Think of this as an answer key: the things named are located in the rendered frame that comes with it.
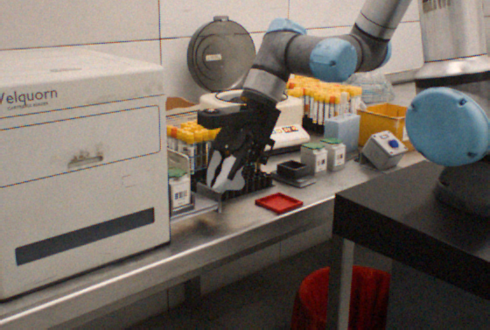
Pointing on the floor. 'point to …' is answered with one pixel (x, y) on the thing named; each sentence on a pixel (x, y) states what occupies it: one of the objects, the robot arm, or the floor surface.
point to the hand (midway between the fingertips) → (211, 193)
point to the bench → (156, 283)
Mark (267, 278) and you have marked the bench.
